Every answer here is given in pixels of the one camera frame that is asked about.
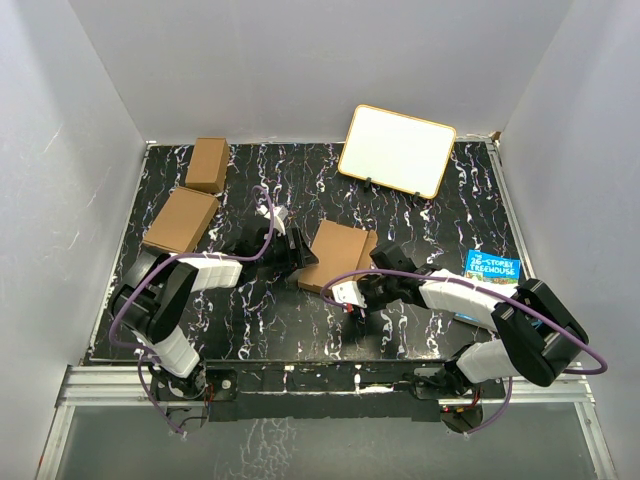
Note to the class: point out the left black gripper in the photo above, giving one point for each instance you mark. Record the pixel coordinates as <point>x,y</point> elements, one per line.
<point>294,259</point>

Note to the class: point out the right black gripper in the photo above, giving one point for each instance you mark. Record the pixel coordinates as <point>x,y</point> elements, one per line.
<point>371,308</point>

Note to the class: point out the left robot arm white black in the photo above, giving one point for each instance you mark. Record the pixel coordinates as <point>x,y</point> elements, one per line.
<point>153,295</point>

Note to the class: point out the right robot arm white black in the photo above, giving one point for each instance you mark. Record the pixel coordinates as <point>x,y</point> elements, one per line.
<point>537,335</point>

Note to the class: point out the flat cardboard box stack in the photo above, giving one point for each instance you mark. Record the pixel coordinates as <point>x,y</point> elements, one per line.
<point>182,221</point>

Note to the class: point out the folded cardboard box upright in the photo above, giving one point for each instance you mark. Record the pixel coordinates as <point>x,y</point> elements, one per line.
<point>208,165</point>

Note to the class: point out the blue treehouse book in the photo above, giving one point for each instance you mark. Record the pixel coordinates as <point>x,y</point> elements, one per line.
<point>491,268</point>

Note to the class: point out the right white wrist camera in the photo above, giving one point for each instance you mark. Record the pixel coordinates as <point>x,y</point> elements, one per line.
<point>348,295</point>

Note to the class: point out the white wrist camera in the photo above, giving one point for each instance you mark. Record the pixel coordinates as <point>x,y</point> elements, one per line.
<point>348,295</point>
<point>278,213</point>

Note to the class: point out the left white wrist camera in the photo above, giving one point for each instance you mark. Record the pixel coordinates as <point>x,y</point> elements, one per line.
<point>278,213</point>

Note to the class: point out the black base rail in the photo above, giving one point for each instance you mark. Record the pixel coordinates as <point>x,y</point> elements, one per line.
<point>228,391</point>

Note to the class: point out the small whiteboard with wooden frame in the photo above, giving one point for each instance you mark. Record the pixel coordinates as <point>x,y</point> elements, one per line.
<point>397,151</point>

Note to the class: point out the aluminium frame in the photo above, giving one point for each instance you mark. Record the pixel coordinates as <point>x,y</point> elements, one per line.
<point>105,428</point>

